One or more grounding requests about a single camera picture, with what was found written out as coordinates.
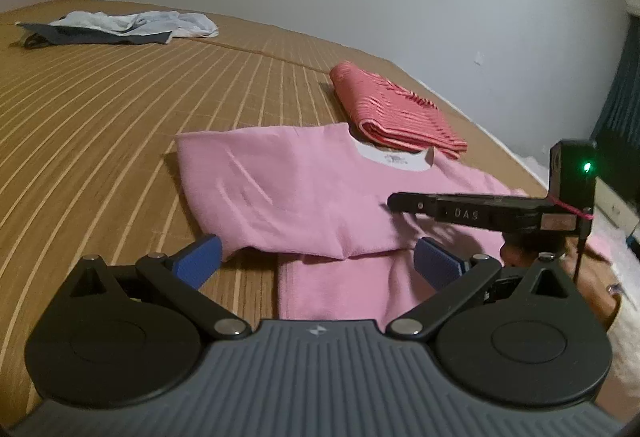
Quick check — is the folded red striped garment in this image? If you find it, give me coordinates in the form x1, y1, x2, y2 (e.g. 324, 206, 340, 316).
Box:
330, 62, 468, 160

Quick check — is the person's right hand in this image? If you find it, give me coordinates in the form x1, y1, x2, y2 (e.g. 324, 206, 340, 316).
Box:
500, 241, 622, 330

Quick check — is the pink sweatshirt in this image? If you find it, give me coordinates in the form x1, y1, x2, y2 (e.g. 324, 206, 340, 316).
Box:
176, 124, 508, 325

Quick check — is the white and navy garment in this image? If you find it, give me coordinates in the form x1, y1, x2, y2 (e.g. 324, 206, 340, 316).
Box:
16, 11, 219, 49

